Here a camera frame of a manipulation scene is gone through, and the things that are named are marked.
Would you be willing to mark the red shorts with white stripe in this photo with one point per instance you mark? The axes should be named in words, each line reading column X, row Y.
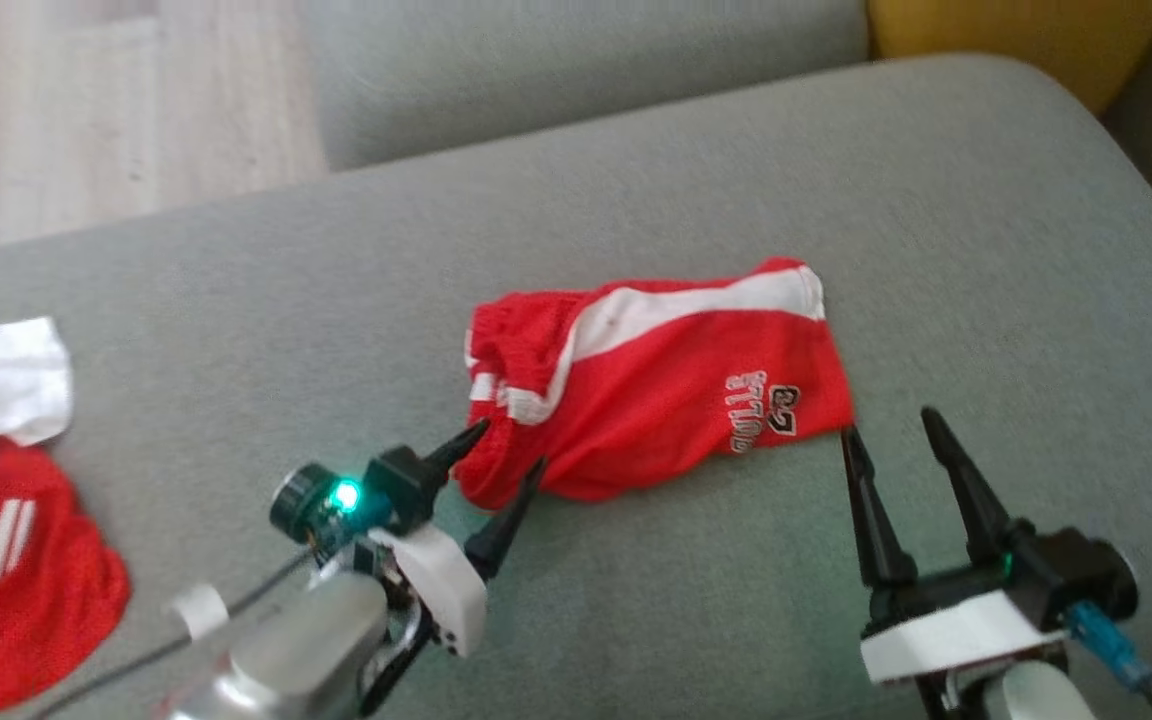
column 656, row 400

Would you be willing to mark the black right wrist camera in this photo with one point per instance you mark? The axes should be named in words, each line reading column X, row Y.
column 1086, row 575

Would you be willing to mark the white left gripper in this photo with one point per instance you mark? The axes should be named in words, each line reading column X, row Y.
column 446, row 595

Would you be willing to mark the red and white jersey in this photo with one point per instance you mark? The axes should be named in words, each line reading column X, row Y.
column 16, row 600

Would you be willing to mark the yellow sofa backrest cushion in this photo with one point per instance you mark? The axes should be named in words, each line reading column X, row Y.
column 1016, row 40

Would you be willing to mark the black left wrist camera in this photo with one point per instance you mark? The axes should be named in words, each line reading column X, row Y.
column 311, row 500

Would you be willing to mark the grey sofa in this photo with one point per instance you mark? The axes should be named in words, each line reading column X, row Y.
column 336, row 300

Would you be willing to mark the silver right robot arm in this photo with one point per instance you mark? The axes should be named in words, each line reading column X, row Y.
column 1036, row 700

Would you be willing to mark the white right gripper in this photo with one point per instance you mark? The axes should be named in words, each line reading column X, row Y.
column 956, row 630

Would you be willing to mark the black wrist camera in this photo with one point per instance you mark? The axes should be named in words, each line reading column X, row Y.
column 1086, row 575
column 311, row 500

